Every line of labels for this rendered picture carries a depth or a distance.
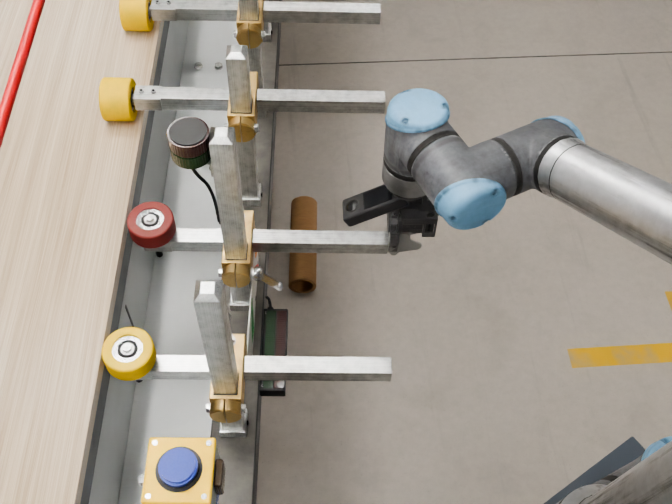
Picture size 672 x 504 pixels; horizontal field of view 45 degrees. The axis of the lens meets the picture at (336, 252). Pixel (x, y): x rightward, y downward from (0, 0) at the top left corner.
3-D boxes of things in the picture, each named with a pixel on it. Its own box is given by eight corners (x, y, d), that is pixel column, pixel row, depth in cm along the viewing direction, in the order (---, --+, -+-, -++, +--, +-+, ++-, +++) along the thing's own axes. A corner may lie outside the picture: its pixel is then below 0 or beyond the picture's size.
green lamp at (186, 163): (213, 138, 121) (212, 128, 120) (210, 169, 118) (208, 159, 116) (173, 138, 121) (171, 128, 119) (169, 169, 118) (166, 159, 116)
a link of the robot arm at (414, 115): (409, 138, 113) (374, 92, 118) (402, 194, 123) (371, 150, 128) (466, 115, 115) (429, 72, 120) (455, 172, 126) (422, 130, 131)
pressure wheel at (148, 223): (183, 237, 151) (175, 199, 142) (179, 273, 147) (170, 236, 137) (140, 236, 151) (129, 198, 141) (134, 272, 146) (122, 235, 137)
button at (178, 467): (201, 452, 85) (199, 446, 83) (197, 490, 83) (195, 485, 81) (162, 452, 85) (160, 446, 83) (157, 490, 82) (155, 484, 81)
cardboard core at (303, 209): (317, 196, 248) (316, 278, 232) (317, 211, 255) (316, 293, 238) (291, 195, 248) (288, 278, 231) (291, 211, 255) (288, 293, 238)
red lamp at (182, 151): (212, 127, 119) (210, 116, 118) (208, 158, 116) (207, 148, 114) (171, 126, 119) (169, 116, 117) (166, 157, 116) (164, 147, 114)
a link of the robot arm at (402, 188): (383, 182, 125) (382, 135, 130) (382, 201, 129) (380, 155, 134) (442, 182, 125) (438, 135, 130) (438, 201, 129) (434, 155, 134)
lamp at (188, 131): (223, 207, 135) (210, 117, 117) (221, 235, 132) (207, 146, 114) (188, 207, 135) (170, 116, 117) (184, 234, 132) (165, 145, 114)
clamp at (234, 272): (255, 226, 150) (253, 209, 146) (251, 288, 142) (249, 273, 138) (224, 226, 150) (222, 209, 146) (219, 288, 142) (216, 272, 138)
